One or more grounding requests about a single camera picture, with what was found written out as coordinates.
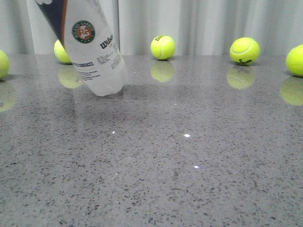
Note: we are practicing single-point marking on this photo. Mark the white blue tennis ball can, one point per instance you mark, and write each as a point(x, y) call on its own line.
point(83, 30)

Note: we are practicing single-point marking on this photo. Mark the yellow tennis ball Wilson 3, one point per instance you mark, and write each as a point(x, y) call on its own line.
point(244, 51)

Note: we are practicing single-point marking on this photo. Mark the yellow tennis ball far left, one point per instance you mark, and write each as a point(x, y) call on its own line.
point(4, 64)

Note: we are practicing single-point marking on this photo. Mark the yellow tennis ball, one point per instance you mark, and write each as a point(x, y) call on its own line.
point(163, 47)
point(294, 61)
point(4, 64)

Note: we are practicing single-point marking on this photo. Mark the yellow tennis ball Roland Garros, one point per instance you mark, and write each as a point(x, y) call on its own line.
point(61, 53)

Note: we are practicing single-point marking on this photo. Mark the grey pleated curtain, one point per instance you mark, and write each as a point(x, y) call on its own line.
point(199, 27)

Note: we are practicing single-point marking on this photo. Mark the yellow tennis ball centre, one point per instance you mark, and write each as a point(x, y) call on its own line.
point(163, 47)

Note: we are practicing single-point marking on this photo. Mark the yellow tennis ball far right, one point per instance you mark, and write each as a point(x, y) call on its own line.
point(294, 61)

